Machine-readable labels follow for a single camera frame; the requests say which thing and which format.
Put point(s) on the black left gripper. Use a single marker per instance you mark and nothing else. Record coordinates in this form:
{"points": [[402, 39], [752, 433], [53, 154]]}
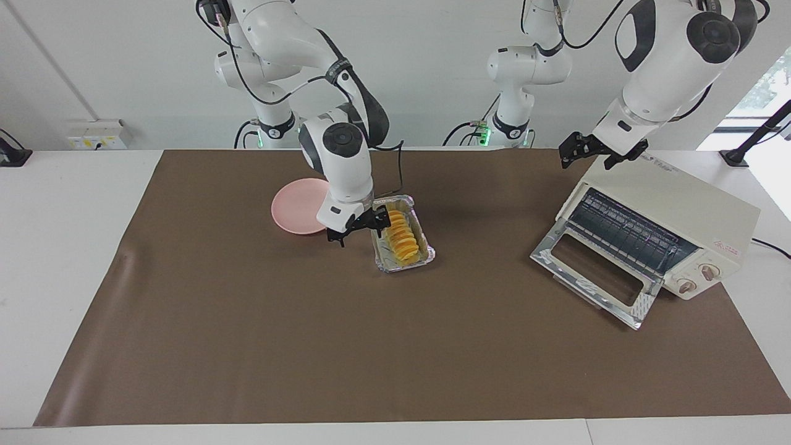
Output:
{"points": [[609, 147]]}

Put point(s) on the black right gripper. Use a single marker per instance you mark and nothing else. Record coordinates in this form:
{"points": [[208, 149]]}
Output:
{"points": [[358, 222]]}

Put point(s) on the golden bread loaf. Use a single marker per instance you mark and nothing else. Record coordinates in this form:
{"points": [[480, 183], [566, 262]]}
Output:
{"points": [[404, 238]]}

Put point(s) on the aluminium foil tray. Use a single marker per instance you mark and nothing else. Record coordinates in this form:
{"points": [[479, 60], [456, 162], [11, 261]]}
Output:
{"points": [[426, 253]]}

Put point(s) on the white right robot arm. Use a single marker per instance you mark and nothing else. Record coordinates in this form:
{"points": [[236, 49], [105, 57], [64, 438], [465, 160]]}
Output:
{"points": [[343, 161]]}

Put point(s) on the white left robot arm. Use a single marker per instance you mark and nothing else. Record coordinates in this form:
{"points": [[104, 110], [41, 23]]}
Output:
{"points": [[664, 68]]}

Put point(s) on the cream toaster oven body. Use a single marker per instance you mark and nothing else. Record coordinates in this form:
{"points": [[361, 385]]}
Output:
{"points": [[692, 204]]}

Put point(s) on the glass oven door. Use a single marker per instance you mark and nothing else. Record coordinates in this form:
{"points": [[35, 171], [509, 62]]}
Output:
{"points": [[593, 290]]}

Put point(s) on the beige oven knob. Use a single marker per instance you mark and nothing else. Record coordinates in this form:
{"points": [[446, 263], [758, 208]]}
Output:
{"points": [[686, 286], [710, 272]]}

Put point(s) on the pink round plate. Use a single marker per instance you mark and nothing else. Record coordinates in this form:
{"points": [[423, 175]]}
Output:
{"points": [[296, 207]]}

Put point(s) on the brown table mat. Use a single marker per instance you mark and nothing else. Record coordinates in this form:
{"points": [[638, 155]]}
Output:
{"points": [[395, 346]]}

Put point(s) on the black angled pole stand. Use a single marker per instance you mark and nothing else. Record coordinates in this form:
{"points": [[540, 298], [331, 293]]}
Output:
{"points": [[751, 139]]}

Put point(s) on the bright window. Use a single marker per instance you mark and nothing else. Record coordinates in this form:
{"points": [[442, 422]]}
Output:
{"points": [[766, 93]]}

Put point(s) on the small black clamp stand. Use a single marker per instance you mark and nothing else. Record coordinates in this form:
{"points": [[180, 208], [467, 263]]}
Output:
{"points": [[11, 154]]}

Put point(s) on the white wall power socket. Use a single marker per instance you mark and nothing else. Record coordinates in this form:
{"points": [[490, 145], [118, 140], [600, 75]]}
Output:
{"points": [[99, 136]]}

